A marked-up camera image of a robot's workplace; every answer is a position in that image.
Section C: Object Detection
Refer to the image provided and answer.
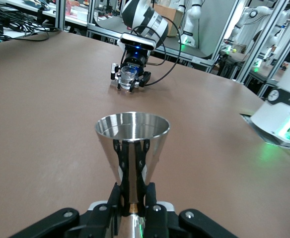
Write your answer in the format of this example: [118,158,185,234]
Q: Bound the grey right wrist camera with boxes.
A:
[120,33,157,50]

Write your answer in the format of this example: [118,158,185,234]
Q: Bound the brown table cover sheet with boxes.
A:
[0,31,290,238]

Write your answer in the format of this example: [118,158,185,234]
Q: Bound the steel jigger measuring cup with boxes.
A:
[94,111,171,238]

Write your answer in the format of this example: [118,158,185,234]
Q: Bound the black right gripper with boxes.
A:
[110,49,152,93]

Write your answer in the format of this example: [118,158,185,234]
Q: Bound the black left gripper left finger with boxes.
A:
[9,182,124,238]

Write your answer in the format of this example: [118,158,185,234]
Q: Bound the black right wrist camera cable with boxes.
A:
[130,18,182,86]

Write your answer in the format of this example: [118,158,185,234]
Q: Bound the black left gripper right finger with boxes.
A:
[140,182,237,238]

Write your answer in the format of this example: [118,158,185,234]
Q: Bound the clear shot glass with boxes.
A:
[119,66,138,90]

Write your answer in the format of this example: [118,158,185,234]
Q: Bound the aluminium frame post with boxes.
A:
[55,0,67,32]

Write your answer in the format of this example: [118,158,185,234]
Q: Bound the cardboard box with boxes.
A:
[152,3,183,38]

